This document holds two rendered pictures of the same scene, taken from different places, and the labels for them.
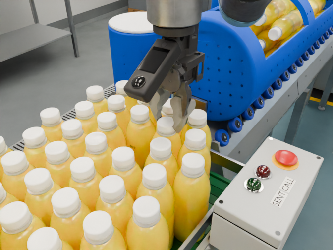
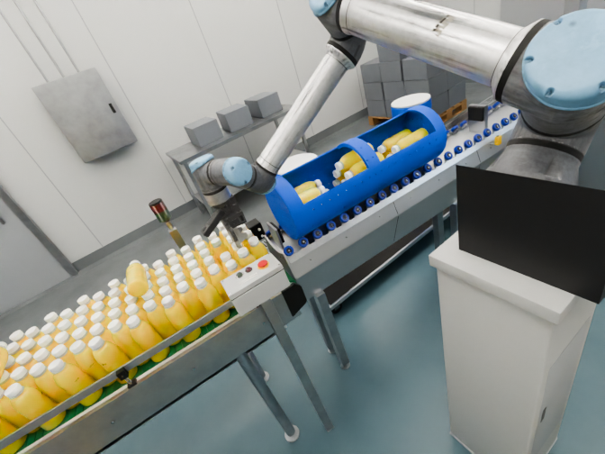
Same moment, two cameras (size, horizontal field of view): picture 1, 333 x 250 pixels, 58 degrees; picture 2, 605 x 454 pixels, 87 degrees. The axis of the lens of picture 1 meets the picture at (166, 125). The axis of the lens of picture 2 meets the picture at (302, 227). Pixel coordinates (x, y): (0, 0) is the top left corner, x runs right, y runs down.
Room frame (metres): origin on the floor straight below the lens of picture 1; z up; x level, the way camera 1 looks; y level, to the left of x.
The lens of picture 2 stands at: (-0.28, -0.82, 1.74)
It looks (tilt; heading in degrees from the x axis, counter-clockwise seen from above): 32 degrees down; 33
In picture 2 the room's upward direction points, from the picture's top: 20 degrees counter-clockwise
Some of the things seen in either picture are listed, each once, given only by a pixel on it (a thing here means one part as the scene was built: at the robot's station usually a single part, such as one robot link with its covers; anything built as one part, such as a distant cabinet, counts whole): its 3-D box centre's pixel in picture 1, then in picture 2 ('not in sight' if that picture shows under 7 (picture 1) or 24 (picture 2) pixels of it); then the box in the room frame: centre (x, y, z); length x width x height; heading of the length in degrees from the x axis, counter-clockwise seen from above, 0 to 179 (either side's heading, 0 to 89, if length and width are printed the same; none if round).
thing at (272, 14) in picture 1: (270, 12); (355, 157); (1.07, -0.36, 1.15); 0.19 x 0.07 x 0.07; 142
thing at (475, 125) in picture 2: not in sight; (477, 119); (1.73, -0.88, 1.00); 0.10 x 0.04 x 0.15; 52
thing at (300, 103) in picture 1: (291, 134); (456, 243); (1.46, -0.76, 0.31); 0.06 x 0.06 x 0.63; 52
